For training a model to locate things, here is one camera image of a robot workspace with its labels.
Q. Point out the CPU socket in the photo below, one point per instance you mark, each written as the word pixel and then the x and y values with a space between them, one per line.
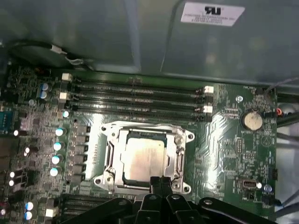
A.
pixel 112 178

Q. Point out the RAM slot white latches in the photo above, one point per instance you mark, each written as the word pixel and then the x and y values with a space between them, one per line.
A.
pixel 163 89
pixel 163 105
pixel 77 211

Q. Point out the RAM slot black latches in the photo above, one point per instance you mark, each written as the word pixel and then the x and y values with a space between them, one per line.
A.
pixel 163 98
pixel 93 201
pixel 163 113

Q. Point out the round silver coin battery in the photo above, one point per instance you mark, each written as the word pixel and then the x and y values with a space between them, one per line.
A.
pixel 251 120

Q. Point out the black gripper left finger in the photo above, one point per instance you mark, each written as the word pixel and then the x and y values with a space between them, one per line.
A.
pixel 144 212

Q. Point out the white certification sticker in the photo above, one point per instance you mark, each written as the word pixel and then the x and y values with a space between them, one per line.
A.
pixel 212 12

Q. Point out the thin metal locking lever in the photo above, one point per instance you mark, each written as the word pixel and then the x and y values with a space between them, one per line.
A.
pixel 179 161
pixel 108 156

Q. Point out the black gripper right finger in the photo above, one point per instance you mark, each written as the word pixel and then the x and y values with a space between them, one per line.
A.
pixel 180 212

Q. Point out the silver green CPU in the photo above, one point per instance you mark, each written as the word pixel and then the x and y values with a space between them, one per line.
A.
pixel 144 158

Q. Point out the black PC case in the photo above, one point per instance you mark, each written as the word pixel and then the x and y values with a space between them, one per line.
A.
pixel 93 35

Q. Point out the green motherboard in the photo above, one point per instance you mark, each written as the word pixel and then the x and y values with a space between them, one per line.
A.
pixel 222 163

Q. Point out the metal socket cover frame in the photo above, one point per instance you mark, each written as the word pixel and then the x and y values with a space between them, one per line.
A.
pixel 119 154

